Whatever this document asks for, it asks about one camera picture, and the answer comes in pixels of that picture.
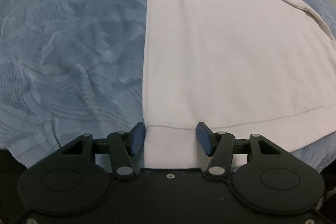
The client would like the blue patterned bedspread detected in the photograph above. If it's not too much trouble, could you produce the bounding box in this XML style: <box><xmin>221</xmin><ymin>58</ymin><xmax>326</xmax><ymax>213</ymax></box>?
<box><xmin>1</xmin><ymin>0</ymin><xmax>335</xmax><ymax>171</ymax></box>

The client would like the white Nevada sweatshirt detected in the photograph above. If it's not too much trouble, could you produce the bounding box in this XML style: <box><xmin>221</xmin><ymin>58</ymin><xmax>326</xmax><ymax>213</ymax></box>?
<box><xmin>142</xmin><ymin>0</ymin><xmax>335</xmax><ymax>169</ymax></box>

